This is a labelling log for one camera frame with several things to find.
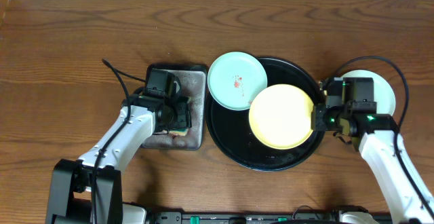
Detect mint green plate with stain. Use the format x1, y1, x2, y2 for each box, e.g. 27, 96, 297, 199
207, 52, 268, 111

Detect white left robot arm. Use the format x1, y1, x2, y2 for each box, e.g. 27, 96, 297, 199
45, 94, 191, 223

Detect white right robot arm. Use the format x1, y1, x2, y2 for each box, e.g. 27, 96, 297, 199
311, 93, 433, 223

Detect yellow plate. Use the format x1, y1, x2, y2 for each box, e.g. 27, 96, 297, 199
249, 84, 313, 150

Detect round black serving tray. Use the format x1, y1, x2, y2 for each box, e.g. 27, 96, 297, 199
205, 56, 325, 172

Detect black rectangular tray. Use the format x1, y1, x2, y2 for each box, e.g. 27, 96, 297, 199
142, 63, 207, 151

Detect green scrub sponge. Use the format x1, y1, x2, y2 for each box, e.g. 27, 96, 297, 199
169, 96, 193, 137

